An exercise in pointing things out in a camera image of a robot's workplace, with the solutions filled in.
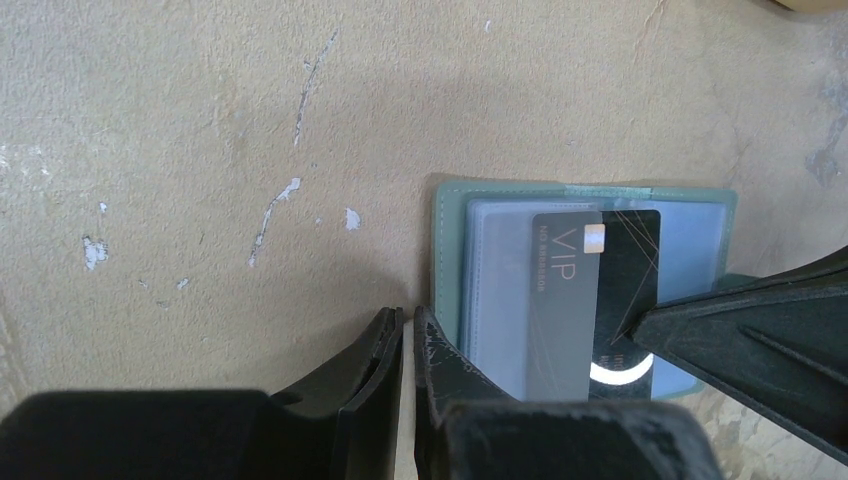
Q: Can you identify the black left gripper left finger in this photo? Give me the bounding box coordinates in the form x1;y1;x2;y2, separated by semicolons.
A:
1;308;403;479

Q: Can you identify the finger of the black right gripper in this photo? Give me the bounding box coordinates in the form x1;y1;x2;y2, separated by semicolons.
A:
629;249;847;463

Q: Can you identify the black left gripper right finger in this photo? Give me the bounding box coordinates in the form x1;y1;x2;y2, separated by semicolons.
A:
413;306;723;479

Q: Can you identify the teal card holder wallet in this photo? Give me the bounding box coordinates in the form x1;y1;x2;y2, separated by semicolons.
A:
432;181;737;401

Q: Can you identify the tan oval tray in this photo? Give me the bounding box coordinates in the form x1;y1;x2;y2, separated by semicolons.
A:
776;0;848;14

